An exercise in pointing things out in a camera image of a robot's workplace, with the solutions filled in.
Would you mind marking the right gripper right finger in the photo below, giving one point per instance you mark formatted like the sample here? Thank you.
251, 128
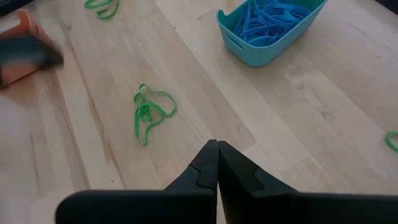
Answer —
264, 205

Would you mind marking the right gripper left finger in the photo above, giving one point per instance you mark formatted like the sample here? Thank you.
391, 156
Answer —
140, 207

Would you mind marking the orange plastic basket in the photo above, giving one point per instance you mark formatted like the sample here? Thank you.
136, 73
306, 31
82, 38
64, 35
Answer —
21, 73

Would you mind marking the light teal plastic basket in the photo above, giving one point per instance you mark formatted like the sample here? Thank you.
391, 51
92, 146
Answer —
258, 57

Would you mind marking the black metal table frame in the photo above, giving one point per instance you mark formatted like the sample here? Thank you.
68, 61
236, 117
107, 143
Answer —
12, 4

